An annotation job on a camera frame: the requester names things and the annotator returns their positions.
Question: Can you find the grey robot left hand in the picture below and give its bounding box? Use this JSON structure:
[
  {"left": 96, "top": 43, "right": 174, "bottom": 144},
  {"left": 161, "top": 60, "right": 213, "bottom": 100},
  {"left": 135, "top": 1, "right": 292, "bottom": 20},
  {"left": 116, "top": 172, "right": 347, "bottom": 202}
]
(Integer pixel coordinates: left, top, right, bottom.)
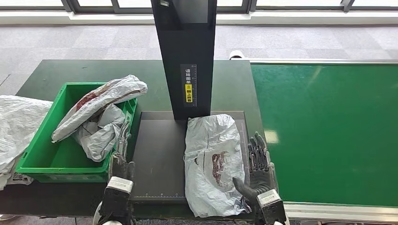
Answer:
[{"left": 108, "top": 119, "right": 136, "bottom": 184}]

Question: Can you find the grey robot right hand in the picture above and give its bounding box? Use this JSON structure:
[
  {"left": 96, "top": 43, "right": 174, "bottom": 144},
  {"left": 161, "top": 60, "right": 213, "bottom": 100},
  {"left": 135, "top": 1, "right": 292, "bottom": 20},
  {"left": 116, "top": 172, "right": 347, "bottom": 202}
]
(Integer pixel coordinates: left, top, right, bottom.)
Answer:
[{"left": 232, "top": 132, "right": 277, "bottom": 206}]

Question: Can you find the small plain grey parcel bag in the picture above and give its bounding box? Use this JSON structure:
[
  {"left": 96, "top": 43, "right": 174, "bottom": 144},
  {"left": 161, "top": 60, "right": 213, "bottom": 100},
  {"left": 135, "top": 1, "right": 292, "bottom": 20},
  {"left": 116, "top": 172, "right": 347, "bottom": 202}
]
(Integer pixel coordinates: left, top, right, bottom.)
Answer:
[{"left": 72, "top": 104, "right": 127, "bottom": 163}]

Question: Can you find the wide grey parcel brown print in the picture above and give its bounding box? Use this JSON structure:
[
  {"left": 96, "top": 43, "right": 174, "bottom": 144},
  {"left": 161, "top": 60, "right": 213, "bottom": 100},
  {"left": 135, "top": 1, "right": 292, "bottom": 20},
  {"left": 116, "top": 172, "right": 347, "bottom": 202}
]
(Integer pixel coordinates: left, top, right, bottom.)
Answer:
[{"left": 184, "top": 114, "right": 252, "bottom": 218}]

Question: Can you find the long grey parcel red print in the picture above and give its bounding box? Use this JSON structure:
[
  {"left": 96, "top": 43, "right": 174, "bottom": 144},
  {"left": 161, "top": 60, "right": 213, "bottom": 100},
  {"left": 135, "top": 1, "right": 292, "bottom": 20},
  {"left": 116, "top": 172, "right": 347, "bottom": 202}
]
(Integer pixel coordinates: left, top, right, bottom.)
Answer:
[{"left": 51, "top": 74, "right": 148, "bottom": 143}]

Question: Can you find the green conveyor belt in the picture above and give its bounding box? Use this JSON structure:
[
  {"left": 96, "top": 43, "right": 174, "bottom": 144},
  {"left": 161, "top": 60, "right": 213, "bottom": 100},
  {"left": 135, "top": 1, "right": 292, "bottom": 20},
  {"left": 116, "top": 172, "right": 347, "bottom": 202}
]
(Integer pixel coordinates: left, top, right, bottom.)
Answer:
[{"left": 251, "top": 63, "right": 398, "bottom": 207}]

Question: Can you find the white crate label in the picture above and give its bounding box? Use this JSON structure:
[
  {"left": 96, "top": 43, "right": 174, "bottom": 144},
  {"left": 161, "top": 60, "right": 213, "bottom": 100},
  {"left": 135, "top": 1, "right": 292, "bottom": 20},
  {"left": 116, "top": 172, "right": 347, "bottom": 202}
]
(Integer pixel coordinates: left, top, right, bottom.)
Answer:
[{"left": 122, "top": 110, "right": 134, "bottom": 150}]

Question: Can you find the green plastic crate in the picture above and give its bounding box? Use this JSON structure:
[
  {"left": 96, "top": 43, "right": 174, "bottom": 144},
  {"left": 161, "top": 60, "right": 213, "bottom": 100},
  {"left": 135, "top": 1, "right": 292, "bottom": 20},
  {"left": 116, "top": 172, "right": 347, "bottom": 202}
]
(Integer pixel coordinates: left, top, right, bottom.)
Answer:
[{"left": 15, "top": 82, "right": 138, "bottom": 183}]

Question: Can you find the black and yellow column sticker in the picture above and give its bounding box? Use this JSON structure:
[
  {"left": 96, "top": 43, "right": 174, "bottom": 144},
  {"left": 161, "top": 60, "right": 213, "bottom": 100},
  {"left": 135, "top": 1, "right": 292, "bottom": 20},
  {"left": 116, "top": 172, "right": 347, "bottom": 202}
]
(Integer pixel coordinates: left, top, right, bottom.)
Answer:
[{"left": 180, "top": 64, "right": 198, "bottom": 108}]

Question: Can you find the crumpled white woven sack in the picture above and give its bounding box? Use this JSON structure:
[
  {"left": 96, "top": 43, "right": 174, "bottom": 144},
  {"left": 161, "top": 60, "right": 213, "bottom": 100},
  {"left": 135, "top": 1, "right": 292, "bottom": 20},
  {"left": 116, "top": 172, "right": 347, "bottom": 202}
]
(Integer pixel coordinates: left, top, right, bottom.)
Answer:
[{"left": 0, "top": 95, "right": 54, "bottom": 191}]

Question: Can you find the black scanner column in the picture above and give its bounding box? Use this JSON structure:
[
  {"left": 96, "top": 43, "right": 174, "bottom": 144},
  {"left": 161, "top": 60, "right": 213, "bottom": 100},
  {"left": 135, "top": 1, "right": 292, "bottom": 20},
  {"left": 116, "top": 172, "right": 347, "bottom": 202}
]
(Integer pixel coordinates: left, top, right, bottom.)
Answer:
[{"left": 151, "top": 0, "right": 218, "bottom": 121}]

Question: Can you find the white window sill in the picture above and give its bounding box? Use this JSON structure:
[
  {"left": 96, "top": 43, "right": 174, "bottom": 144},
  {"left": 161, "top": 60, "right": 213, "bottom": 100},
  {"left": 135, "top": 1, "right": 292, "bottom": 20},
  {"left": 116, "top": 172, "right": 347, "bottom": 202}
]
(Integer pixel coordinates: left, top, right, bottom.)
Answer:
[{"left": 0, "top": 11, "right": 398, "bottom": 25}]

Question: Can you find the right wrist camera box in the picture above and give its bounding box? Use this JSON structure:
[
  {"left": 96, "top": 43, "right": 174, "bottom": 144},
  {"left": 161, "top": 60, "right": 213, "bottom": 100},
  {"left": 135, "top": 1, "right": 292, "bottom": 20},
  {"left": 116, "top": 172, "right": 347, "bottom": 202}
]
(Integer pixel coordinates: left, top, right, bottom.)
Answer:
[{"left": 257, "top": 189, "right": 287, "bottom": 225}]

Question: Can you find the black scanner base plate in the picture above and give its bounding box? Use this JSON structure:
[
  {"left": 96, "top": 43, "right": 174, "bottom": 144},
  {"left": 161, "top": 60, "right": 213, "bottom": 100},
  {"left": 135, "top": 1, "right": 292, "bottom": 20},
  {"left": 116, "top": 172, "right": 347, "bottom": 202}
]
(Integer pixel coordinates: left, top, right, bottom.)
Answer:
[{"left": 132, "top": 111, "right": 251, "bottom": 204}]

